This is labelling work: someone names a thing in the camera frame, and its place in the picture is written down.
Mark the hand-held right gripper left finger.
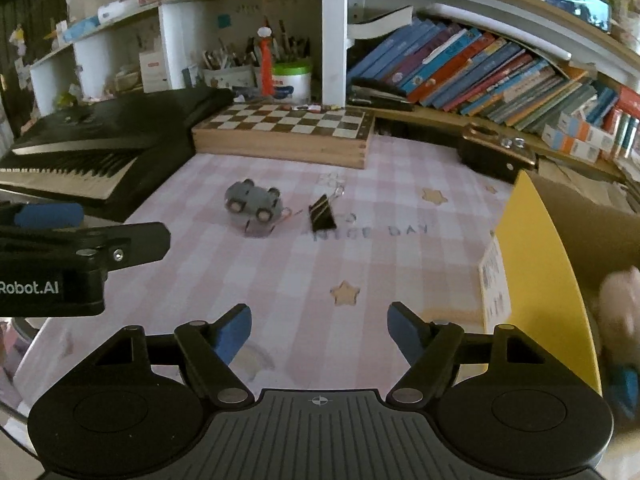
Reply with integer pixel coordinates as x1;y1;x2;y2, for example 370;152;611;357
75;303;255;407

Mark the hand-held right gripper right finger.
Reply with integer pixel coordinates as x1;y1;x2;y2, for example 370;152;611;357
387;301;561;407

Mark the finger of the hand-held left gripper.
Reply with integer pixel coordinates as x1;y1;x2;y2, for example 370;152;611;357
0;202;85;231
0;222;171;273

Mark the yellow cardboard box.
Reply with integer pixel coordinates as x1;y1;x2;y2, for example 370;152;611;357
479;170;640;426

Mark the small pink plush toy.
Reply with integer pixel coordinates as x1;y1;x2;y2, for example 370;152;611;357
596;266;640;356

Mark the pink checked desktop cloth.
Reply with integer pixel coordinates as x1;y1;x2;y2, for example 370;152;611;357
0;137;526;436

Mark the black electronic keyboard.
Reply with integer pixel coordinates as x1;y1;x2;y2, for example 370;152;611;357
0;86;236;222

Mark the grey toy car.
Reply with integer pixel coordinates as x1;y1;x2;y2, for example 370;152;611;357
224;178;284;224

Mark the black binder clip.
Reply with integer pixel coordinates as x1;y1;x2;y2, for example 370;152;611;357
307;185;347;234

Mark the white box with red label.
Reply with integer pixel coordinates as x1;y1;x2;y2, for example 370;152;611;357
138;50;172;93

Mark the wooden chessboard box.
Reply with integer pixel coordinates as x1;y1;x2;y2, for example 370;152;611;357
191;101;376;171

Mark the dark box with knobs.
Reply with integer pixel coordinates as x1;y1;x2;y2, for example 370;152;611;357
457;124;538;184

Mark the white pen holder with brushes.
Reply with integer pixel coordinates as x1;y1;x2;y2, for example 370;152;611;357
201;35;257;88

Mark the white cubby shelf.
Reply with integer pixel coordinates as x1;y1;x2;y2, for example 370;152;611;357
30;0;326;111

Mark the red pen with white top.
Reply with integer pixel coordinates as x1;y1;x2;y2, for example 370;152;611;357
256;20;277;97

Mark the white jar with green lid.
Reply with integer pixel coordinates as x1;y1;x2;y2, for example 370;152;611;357
271;58;313;105

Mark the blue object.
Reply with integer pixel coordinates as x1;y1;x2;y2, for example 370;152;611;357
606;364;638;413

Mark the flat cardboard sheet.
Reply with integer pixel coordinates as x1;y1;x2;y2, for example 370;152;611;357
536;157;632;213

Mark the black stapler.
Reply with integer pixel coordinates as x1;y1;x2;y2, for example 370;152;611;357
346;78;416;112

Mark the orange white small box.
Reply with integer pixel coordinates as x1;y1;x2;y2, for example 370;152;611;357
557;110;618;150
541;127;601;163

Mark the row of colourful leaning books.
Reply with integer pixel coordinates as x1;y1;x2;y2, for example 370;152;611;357
350;15;640;161

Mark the thick white open book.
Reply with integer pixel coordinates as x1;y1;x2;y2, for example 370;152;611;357
348;5;416;40

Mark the red flat box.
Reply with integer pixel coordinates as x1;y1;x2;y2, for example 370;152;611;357
616;87;640;116

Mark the white frame wooden bookshelf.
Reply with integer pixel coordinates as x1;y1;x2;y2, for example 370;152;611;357
320;0;640;181

